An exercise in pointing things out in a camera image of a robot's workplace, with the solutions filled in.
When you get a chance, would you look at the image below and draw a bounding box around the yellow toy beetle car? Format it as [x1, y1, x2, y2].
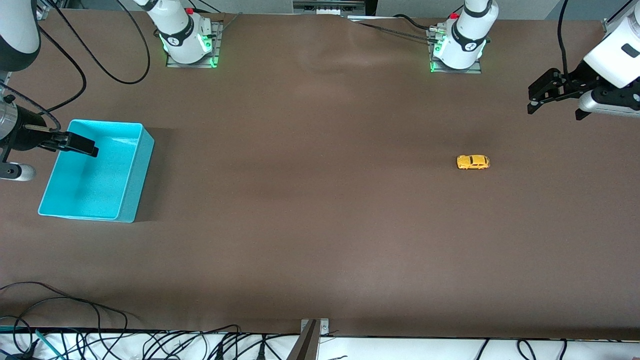
[456, 154, 491, 171]

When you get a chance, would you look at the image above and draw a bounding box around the turquoise plastic bin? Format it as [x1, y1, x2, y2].
[38, 119, 155, 224]

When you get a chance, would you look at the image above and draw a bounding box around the grey power strip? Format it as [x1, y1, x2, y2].
[292, 0, 368, 16]

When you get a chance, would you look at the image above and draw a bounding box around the brown table cover sheet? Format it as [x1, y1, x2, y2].
[0, 9, 640, 342]

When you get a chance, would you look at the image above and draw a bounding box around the thin braided gripper cable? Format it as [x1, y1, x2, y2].
[0, 81, 62, 131]

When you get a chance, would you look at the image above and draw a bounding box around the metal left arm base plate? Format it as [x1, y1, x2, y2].
[426, 25, 484, 75]

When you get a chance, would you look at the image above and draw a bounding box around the thin black base cable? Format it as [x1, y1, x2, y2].
[350, 20, 441, 42]

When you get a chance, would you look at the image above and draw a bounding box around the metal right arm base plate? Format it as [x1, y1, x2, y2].
[165, 20, 224, 69]

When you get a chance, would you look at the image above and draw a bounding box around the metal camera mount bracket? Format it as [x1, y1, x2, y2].
[286, 318, 331, 360]

